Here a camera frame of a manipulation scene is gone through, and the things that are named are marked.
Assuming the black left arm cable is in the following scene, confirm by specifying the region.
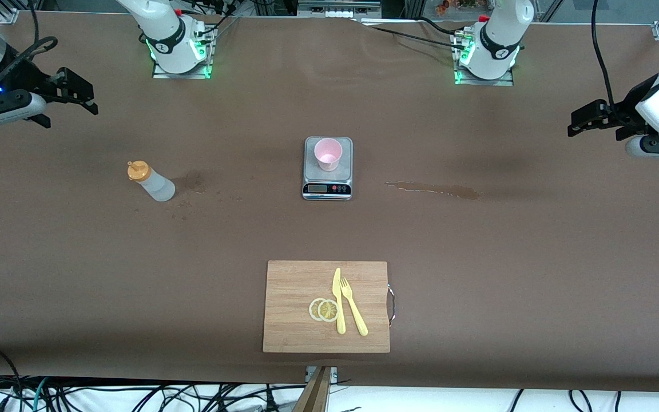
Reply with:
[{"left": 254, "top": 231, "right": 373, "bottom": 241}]
[{"left": 590, "top": 0, "right": 617, "bottom": 110}]

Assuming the pink plastic cup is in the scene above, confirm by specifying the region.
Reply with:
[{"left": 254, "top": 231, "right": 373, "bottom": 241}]
[{"left": 313, "top": 138, "right": 344, "bottom": 172}]

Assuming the silver digital kitchen scale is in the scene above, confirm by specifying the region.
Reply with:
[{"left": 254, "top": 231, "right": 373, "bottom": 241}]
[{"left": 302, "top": 136, "right": 354, "bottom": 201}]

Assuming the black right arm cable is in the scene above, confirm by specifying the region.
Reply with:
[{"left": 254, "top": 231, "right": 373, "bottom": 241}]
[{"left": 0, "top": 0, "right": 59, "bottom": 99}]

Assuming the small metal bracket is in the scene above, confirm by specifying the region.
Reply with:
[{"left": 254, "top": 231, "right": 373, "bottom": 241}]
[{"left": 305, "top": 366, "right": 339, "bottom": 383}]

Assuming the black cable on table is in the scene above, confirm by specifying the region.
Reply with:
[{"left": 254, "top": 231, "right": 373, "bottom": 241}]
[{"left": 358, "top": 17, "right": 467, "bottom": 47}]

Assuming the wooden post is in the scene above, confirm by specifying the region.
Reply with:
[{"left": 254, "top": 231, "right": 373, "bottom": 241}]
[{"left": 292, "top": 366, "right": 333, "bottom": 412}]

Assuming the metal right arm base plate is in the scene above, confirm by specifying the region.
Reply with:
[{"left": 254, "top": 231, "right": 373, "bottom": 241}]
[{"left": 152, "top": 22, "right": 215, "bottom": 80}]

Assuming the tangled black cable bundle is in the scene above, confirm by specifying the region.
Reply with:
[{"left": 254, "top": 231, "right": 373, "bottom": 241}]
[{"left": 0, "top": 375, "right": 307, "bottom": 412}]

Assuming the wooden cutting board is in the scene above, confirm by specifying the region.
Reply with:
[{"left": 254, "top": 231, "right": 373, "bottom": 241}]
[{"left": 262, "top": 260, "right": 391, "bottom": 354}]

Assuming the yellow plastic knife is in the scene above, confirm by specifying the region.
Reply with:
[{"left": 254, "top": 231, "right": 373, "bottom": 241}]
[{"left": 332, "top": 267, "right": 347, "bottom": 335}]

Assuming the teal floor cable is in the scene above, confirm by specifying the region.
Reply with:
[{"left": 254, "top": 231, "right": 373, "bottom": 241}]
[{"left": 31, "top": 377, "right": 50, "bottom": 411}]

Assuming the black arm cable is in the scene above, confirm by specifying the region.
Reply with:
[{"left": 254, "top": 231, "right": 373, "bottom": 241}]
[
  {"left": 590, "top": 0, "right": 617, "bottom": 110},
  {"left": 0, "top": 0, "right": 59, "bottom": 99}
]

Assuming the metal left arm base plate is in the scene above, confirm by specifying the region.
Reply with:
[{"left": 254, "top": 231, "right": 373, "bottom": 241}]
[{"left": 452, "top": 29, "right": 515, "bottom": 86}]

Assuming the yellow plastic fork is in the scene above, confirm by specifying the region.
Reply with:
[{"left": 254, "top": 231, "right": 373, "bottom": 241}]
[{"left": 340, "top": 277, "right": 369, "bottom": 337}]

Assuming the clear sauce bottle orange cap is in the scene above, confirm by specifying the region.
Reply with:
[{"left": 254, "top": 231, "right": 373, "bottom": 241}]
[{"left": 127, "top": 160, "right": 176, "bottom": 203}]

